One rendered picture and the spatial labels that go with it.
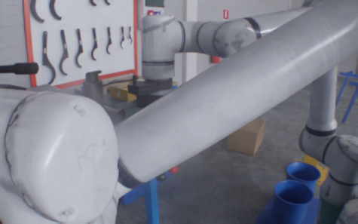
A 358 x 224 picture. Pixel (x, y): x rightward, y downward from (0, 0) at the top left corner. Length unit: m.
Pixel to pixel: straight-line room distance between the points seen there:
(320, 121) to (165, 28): 0.80
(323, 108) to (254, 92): 0.85
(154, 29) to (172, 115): 0.35
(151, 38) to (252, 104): 0.38
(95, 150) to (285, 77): 0.22
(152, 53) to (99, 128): 0.46
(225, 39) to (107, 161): 0.39
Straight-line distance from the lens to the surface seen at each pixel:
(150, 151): 0.29
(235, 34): 0.52
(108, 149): 0.18
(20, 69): 0.58
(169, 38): 0.61
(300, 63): 0.31
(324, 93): 1.09
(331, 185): 1.20
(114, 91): 1.30
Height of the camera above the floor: 1.41
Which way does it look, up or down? 19 degrees down
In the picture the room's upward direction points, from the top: straight up
